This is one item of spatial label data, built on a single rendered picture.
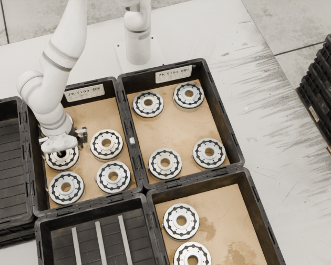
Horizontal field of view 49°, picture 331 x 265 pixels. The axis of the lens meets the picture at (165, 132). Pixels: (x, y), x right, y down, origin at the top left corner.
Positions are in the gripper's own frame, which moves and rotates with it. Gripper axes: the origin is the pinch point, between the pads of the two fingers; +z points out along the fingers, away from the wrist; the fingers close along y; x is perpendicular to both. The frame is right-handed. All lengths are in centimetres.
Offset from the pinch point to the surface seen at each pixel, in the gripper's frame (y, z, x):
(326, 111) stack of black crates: -120, 61, -18
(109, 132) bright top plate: -12.4, 2.5, -3.5
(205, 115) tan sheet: -44.7, 5.6, -3.4
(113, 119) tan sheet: -14.5, 5.4, -9.4
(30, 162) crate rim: 10.5, -4.9, 4.0
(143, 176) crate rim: -19.4, -4.8, 16.3
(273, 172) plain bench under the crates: -64, 19, 18
